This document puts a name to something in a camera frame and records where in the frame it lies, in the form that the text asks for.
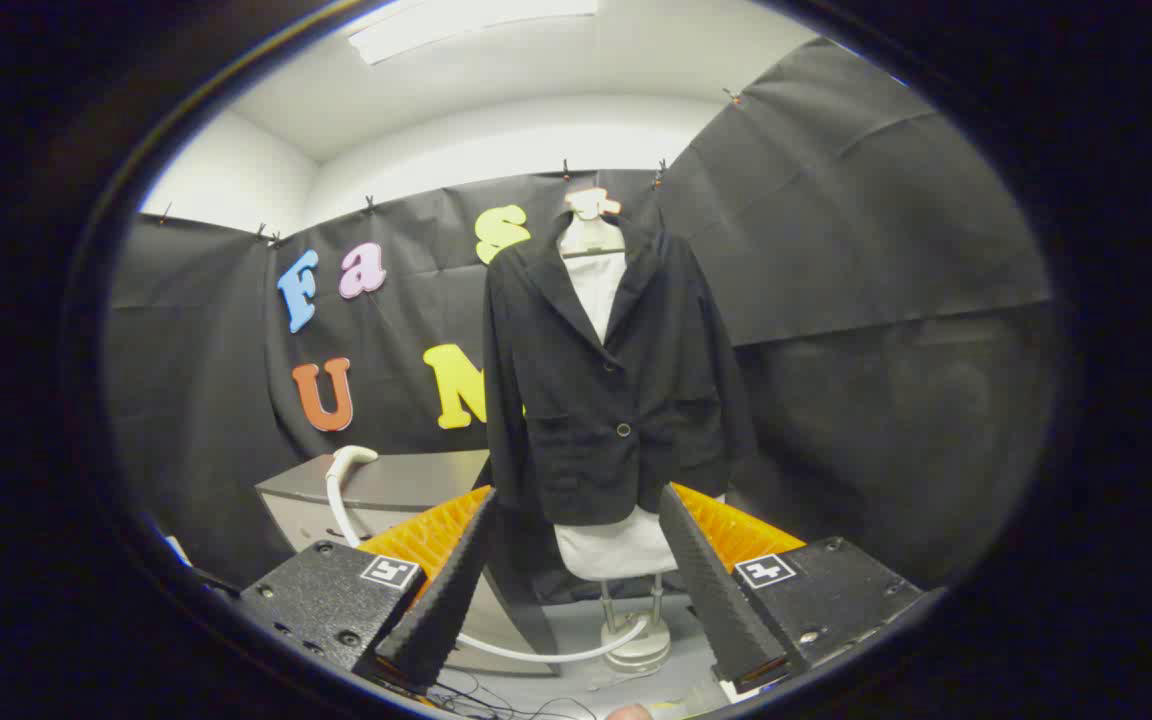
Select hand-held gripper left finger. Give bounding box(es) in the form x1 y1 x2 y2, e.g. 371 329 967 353
239 485 499 693

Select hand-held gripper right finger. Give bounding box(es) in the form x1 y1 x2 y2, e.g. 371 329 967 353
658 483 925 696

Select white garment steamer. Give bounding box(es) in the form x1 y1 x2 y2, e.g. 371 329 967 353
324 444 652 666

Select black jacket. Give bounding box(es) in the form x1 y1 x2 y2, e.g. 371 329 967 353
483 210 759 528

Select cream clothes hanger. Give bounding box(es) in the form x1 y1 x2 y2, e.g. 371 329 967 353
561 187 629 259

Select grey cabinet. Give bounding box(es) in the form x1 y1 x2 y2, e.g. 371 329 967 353
256 449 562 676

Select white dress form mannequin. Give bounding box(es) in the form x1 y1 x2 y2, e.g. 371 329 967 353
551 215 727 673

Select black backdrop cloth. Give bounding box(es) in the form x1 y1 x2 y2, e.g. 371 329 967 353
106 38 1057 611

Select row of small cloth clips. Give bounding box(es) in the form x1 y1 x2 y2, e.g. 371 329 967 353
158 88 745 246

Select ceiling light panel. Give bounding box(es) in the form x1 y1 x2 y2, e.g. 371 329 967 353
346 0 599 66

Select thin black cables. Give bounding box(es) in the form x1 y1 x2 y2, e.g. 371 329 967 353
426 668 597 720

